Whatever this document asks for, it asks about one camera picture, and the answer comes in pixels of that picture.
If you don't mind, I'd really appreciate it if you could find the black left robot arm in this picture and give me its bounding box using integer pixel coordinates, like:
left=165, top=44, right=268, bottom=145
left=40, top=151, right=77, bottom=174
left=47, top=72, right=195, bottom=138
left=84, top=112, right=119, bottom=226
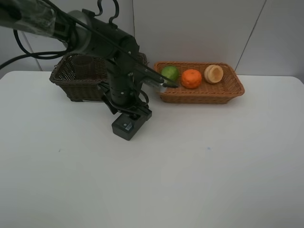
left=0, top=0, right=152, bottom=122

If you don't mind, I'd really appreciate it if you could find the purple translucent plastic cup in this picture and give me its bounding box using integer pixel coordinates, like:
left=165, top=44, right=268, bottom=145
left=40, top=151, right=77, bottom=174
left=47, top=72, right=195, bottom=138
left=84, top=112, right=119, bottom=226
left=72, top=55, right=96, bottom=80

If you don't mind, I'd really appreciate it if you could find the orange mandarin fruit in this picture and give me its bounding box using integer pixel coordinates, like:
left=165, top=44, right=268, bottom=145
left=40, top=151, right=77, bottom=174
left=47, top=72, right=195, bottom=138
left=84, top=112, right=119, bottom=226
left=181, top=69, right=202, bottom=89

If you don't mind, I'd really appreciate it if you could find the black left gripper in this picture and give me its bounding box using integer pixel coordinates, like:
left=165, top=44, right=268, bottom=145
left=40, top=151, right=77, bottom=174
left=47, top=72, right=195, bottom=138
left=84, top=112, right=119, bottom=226
left=101, top=58, right=152, bottom=121

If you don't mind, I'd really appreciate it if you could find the green lime fruit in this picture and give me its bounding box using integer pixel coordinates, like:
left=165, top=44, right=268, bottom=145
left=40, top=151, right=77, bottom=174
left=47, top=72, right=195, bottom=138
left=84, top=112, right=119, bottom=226
left=161, top=66, right=179, bottom=81

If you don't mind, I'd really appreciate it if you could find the dark grey bottle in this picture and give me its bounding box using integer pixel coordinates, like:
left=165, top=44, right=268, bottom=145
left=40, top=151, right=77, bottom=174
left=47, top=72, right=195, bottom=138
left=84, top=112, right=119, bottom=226
left=112, top=114, right=146, bottom=141

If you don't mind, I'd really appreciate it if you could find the dark brown wicker basket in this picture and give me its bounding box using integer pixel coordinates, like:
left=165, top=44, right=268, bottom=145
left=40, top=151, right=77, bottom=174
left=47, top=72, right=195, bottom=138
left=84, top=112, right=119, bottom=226
left=49, top=51, right=150, bottom=103

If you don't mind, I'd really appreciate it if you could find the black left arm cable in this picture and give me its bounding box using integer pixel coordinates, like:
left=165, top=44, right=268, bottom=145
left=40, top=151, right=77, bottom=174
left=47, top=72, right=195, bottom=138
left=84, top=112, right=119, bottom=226
left=0, top=0, right=180, bottom=88

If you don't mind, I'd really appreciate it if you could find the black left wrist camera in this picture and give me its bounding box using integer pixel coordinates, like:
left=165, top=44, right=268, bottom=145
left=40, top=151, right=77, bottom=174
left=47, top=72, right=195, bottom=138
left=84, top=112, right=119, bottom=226
left=134, top=66, right=179, bottom=93

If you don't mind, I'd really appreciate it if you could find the orange wicker basket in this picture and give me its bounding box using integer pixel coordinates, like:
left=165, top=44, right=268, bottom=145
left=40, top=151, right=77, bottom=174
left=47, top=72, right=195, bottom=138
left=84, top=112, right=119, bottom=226
left=154, top=61, right=245, bottom=104

